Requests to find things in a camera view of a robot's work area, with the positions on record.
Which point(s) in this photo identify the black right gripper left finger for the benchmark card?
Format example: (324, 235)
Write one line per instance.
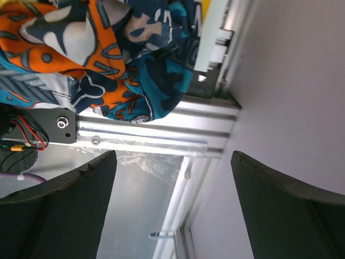
(62, 217)

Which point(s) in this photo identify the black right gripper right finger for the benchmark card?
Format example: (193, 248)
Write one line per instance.
(286, 217)

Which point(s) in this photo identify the orange blue patterned shorts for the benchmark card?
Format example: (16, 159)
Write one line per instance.
(126, 60)

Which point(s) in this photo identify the black mounting plate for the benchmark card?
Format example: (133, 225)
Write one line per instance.
(58, 124)

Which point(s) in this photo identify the yellow plastic bin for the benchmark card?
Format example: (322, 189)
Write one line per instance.
(205, 7)

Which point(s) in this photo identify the aluminium frame rail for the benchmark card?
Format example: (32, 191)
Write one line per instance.
(198, 129)

